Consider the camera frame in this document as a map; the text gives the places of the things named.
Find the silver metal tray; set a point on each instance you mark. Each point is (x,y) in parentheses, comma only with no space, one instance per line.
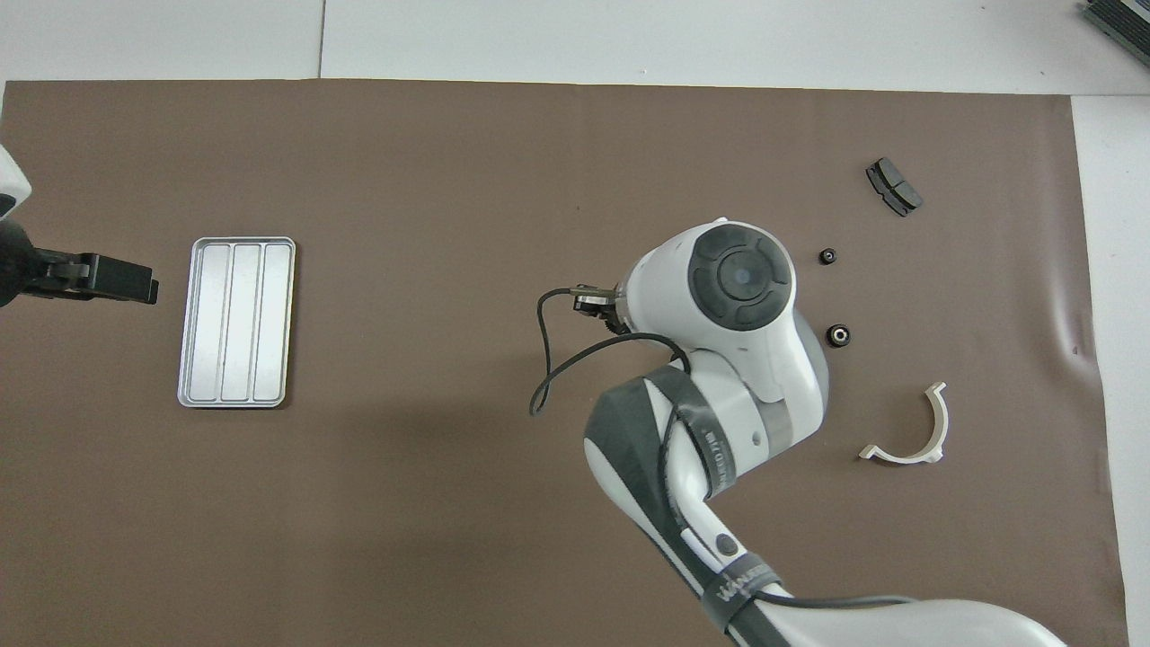
(235,323)

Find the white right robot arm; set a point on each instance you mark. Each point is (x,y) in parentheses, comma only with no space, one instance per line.
(737,279)

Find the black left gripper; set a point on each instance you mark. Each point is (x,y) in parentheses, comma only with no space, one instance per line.
(16,265)

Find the dark stacked trays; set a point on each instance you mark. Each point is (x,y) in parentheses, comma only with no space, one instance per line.
(1123,22)

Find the small black bearing gear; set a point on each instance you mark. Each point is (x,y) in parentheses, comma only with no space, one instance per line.
(827,256)

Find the wide dark grey brake pad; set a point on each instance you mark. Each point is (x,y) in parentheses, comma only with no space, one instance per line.
(896,186)

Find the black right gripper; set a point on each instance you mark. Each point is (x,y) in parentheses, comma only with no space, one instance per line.
(614,305)

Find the brown table mat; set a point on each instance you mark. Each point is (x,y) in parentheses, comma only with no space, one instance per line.
(404,503)

